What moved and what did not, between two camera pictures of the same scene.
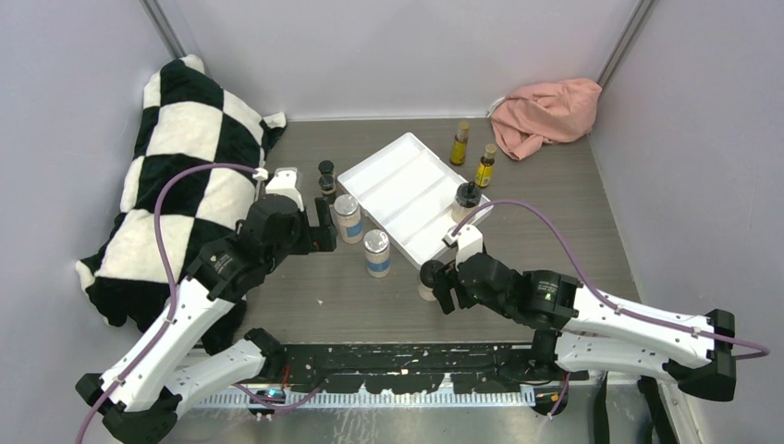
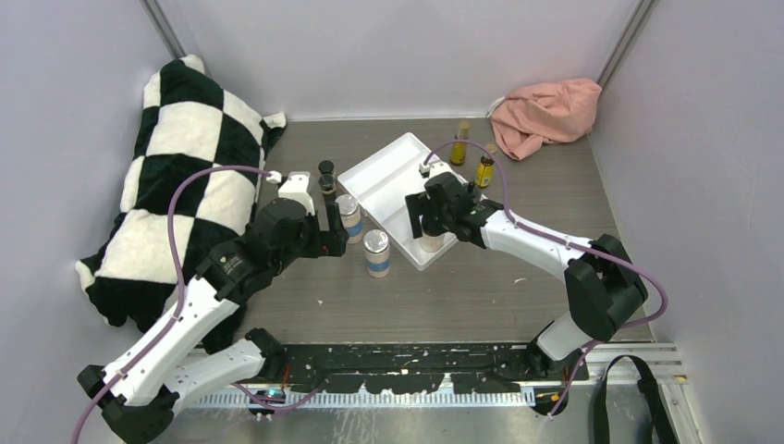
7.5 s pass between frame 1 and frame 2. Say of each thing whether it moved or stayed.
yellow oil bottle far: stayed
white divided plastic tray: stayed
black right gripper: moved
